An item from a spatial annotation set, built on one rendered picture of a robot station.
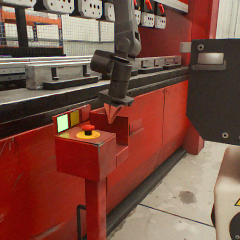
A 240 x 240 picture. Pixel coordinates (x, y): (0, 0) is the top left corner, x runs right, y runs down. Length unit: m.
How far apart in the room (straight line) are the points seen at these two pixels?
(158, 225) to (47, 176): 0.88
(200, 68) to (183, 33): 2.11
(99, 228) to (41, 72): 0.63
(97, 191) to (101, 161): 0.17
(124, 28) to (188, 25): 1.78
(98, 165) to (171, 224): 1.04
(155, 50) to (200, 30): 0.46
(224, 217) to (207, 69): 0.27
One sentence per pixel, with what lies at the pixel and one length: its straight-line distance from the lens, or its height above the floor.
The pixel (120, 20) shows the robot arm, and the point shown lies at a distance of 0.77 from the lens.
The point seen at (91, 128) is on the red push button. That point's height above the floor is 0.81.
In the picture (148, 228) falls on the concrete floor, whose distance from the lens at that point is 1.63.
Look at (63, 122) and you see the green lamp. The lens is 0.79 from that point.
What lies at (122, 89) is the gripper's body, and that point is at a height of 0.91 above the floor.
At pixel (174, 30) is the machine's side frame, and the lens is 2.54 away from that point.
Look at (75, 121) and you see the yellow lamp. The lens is 0.84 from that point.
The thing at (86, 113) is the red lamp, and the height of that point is 0.81.
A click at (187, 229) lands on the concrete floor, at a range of 1.67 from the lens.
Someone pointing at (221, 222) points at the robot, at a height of 0.73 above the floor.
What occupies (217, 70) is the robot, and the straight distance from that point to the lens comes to 0.41.
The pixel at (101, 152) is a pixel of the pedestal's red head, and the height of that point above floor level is 0.75.
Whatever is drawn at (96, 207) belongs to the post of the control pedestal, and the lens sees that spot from 0.89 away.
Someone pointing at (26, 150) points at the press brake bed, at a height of 0.70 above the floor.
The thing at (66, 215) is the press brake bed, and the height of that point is 0.34.
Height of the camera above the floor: 1.03
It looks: 16 degrees down
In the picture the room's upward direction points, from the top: straight up
